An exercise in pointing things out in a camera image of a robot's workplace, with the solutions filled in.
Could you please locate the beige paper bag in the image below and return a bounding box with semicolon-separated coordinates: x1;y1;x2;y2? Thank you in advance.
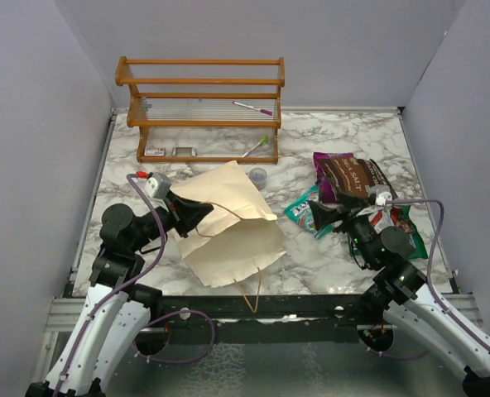
171;161;286;294

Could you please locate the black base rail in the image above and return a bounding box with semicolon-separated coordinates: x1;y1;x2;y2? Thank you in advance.
152;294;382;344

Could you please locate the purple snack bag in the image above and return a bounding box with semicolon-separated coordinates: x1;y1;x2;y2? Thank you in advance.
313;152;348;203

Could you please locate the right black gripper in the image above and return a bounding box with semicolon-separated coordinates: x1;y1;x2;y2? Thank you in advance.
309;192;378;269

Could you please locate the red Doritos bag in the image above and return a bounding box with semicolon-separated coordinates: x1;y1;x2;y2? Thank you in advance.
357;206;394;233

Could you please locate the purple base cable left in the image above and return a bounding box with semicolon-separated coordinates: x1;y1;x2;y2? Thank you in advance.
132;308;216;366

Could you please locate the green capped white marker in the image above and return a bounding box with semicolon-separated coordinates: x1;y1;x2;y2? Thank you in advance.
242;136;269;158

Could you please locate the open small cardboard box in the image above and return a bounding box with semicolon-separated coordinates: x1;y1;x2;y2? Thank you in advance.
171;146;197;157

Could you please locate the teal mint candy bag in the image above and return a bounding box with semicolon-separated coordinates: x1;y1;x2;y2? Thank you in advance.
284;185;333;240

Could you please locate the wooden two-tier shelf rack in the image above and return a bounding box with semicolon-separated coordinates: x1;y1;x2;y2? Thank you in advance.
114;56;286;164

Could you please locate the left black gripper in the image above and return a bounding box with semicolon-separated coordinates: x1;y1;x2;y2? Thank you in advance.
130;189;214;251

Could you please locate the pink capped white marker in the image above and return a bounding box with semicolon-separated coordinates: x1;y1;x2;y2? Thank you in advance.
233;101;273;116

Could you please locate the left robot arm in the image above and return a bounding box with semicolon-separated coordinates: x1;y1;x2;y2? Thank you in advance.
26;192;214;396

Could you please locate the brown sea salt chip bag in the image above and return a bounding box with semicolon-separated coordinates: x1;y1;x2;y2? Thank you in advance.
319;153;397;202

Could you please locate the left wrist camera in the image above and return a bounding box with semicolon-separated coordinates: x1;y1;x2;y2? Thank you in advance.
135;173;171;208

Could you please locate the green snack bag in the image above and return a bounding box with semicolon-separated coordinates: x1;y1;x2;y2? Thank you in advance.
390;205;428;260

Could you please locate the red white matchbox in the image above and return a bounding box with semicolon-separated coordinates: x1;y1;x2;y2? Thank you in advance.
144;148;166;157

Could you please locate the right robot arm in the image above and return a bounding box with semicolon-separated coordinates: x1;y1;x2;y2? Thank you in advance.
309;192;490;396

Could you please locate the small clear plastic cup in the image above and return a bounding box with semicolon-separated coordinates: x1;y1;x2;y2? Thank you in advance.
248;167;267;190

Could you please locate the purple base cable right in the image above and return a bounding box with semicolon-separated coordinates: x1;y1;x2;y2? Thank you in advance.
364;347;430;361

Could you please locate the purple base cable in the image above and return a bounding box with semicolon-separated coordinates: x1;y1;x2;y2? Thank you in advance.
364;347;430;361
132;308;216;366

